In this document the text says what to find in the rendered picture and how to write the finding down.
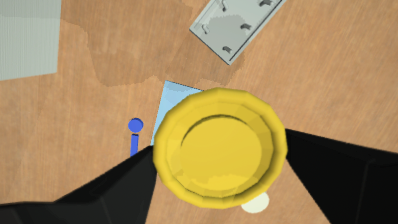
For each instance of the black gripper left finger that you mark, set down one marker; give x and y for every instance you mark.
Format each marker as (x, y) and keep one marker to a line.
(120, 196)

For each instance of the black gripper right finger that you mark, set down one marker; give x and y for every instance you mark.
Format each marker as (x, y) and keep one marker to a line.
(351, 184)

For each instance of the grey cylinder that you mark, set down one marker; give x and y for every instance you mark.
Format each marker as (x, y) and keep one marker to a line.
(258, 204)

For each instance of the yellow plate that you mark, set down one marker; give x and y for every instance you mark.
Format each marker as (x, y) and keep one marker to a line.
(219, 148)

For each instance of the light blue flat mat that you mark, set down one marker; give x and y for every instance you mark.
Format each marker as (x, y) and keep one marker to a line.
(172, 94)

